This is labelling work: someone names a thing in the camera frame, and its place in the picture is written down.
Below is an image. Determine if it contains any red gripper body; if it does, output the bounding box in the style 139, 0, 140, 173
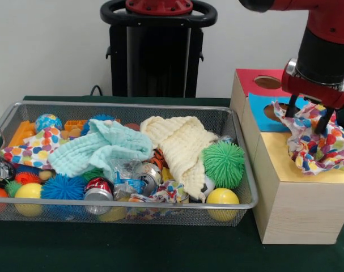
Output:
281, 67, 344, 110

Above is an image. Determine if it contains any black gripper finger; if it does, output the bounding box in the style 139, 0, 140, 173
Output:
314, 107, 335, 134
284, 95, 299, 118

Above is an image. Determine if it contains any polka dot cloth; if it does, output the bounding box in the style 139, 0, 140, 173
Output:
0, 126, 65, 168
271, 100, 344, 176

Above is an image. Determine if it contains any wooden box with three holes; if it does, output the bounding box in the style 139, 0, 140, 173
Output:
230, 69, 344, 245

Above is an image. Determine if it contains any green spiky ball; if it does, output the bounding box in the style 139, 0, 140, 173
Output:
202, 141, 246, 190

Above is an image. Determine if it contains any cream waffle cloth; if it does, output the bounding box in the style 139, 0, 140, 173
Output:
139, 116, 219, 203

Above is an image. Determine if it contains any yellow ball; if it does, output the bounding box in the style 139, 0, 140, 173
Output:
13, 182, 44, 218
205, 188, 240, 222

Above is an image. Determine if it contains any dark green table cloth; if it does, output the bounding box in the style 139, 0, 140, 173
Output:
0, 95, 344, 272

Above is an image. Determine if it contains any mint waffle cloth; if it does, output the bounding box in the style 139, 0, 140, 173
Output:
46, 118, 153, 178

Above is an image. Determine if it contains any blue spiky ball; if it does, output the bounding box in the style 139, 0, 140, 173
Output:
40, 173, 86, 202

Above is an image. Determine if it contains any blue globe ball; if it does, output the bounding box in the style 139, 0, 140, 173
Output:
35, 113, 63, 134

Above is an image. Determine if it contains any wire mesh bin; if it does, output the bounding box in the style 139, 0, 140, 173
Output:
0, 100, 259, 228

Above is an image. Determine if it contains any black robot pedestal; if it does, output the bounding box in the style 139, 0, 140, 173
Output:
100, 0, 218, 99

